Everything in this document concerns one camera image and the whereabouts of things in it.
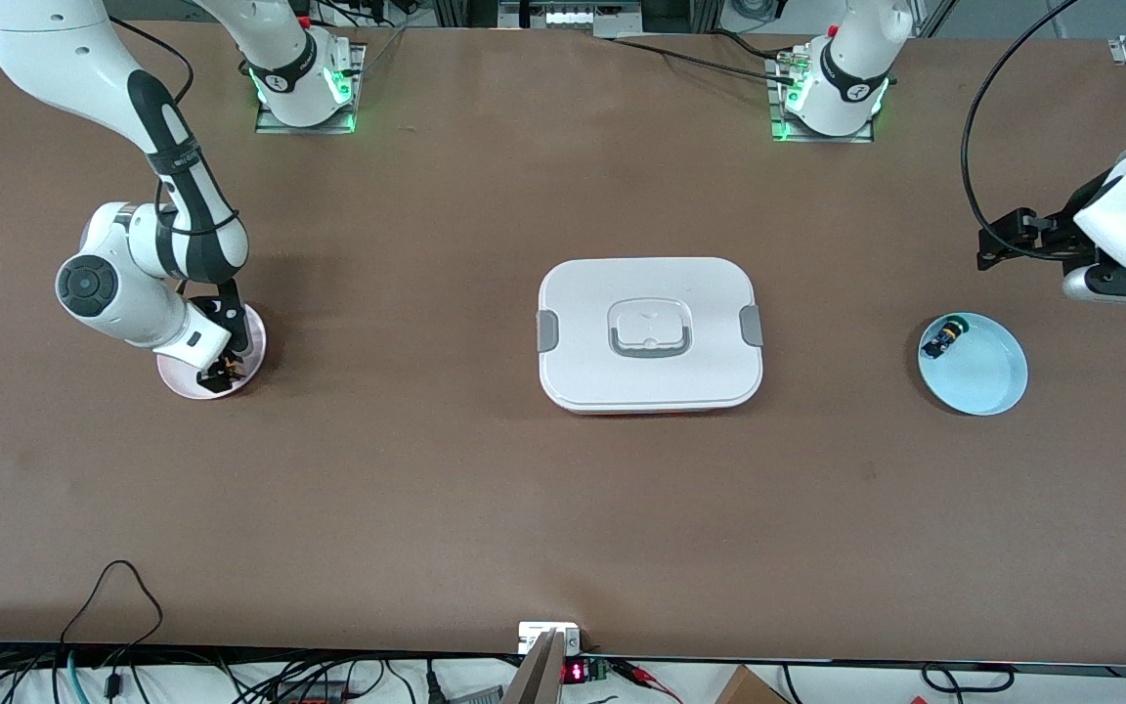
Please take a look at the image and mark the pink box with white lid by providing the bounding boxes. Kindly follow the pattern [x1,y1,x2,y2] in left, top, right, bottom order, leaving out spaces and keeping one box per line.
[536,257,764,416]

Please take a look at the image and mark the brown cardboard box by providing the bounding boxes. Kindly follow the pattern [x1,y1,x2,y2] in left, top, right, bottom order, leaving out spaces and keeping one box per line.
[715,665,791,704]

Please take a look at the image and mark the round pink plate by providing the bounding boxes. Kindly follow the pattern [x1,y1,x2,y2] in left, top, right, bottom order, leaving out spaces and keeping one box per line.
[156,303,268,401]

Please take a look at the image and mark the round light blue plate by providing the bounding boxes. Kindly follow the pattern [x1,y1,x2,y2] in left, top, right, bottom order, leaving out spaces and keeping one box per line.
[918,313,1029,417]

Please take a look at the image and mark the grey USB hub orange ports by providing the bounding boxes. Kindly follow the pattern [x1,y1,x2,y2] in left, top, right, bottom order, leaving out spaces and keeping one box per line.
[275,680,370,704]

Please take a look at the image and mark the red clip leads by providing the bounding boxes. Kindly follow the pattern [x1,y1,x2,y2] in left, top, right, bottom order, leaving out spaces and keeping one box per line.
[612,660,683,703]

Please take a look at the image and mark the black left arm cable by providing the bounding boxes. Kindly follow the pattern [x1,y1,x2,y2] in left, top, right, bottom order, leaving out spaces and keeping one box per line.
[961,0,1077,260]

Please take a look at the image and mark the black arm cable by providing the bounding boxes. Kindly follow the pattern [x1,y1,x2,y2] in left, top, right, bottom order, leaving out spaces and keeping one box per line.
[961,0,1077,260]
[108,15,243,236]

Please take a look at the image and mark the green black push-button switch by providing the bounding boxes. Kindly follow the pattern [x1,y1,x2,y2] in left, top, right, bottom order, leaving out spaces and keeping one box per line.
[922,317,973,361]

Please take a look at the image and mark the thin black looped cable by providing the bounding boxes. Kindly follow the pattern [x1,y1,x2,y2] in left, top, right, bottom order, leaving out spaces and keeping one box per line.
[60,560,165,676]

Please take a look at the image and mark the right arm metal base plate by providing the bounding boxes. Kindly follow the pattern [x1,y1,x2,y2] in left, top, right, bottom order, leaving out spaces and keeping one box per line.
[255,42,368,135]

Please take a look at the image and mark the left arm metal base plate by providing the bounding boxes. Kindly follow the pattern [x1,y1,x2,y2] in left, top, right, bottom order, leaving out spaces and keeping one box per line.
[766,47,877,145]

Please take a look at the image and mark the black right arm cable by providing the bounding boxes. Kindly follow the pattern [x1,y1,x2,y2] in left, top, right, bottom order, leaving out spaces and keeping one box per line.
[108,15,243,236]

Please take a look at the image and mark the black cable on table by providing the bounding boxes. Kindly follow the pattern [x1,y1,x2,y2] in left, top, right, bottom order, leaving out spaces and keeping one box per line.
[612,37,803,84]

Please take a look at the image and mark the white pole clamp bracket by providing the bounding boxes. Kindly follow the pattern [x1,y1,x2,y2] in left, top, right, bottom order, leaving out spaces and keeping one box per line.
[518,622,583,656]

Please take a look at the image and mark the aluminium profile camera pole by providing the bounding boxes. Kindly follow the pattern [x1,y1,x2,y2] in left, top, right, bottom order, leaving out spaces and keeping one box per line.
[502,629,566,704]

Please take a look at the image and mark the black coiled cable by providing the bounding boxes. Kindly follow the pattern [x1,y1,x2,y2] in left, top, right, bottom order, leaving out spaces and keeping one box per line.
[920,663,1016,697]

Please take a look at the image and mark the white device on frame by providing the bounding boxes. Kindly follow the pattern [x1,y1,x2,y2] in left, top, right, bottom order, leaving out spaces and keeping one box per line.
[499,0,642,38]

